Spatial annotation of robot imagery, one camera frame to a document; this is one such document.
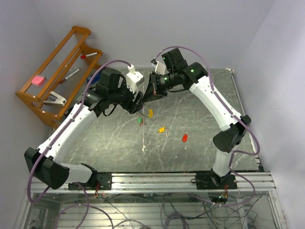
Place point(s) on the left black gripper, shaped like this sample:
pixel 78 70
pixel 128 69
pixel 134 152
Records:
pixel 130 105

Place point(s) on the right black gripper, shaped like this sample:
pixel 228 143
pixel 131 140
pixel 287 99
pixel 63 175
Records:
pixel 153 89

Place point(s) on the large keyring yellow handle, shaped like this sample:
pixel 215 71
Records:
pixel 147 111

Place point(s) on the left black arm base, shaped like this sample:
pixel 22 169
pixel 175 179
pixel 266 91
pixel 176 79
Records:
pixel 102 181

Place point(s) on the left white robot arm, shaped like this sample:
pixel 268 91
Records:
pixel 106 87

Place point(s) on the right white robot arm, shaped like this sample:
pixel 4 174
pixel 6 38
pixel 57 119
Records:
pixel 175 71

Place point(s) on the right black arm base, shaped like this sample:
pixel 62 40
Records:
pixel 209 180

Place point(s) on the yellow tag key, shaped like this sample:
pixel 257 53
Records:
pixel 163 130

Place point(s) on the blue stapler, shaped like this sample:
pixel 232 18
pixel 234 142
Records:
pixel 89 78

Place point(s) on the red tag key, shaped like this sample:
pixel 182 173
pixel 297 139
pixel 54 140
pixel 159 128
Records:
pixel 184 138

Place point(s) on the black stapler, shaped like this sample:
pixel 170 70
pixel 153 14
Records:
pixel 67 112

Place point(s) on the brown capped white marker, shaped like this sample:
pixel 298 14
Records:
pixel 69 76

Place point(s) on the red capped white marker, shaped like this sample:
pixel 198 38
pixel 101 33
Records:
pixel 88 55

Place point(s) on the wooden tiered rack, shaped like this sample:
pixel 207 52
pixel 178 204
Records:
pixel 63 60

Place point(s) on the pink eraser block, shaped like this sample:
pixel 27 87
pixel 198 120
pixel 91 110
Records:
pixel 38 80

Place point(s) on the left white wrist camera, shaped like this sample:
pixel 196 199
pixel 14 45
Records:
pixel 133 79

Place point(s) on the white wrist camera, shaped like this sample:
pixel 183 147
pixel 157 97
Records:
pixel 133 79
pixel 159 68

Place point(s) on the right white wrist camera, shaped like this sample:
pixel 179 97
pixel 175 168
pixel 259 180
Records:
pixel 159 68

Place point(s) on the aluminium frame rail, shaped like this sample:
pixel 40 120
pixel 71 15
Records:
pixel 181 183

